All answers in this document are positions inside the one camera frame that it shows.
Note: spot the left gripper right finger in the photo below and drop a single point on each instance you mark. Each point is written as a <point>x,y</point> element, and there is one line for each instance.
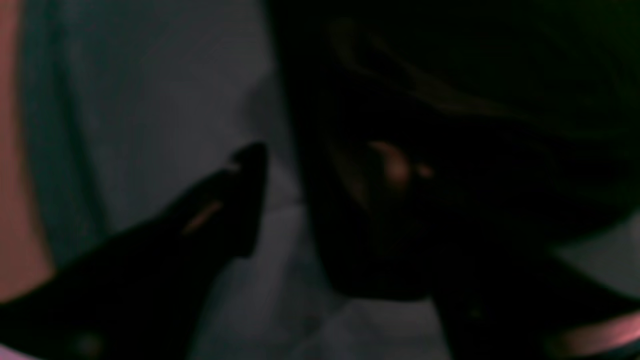
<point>498,303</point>

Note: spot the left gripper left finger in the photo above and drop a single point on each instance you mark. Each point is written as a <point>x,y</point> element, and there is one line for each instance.
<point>140,295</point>

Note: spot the black T-shirt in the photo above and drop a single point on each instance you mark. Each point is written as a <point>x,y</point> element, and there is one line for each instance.
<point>468,149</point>

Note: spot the blue table cloth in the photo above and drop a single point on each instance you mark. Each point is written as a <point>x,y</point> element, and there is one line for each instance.
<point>133,102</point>

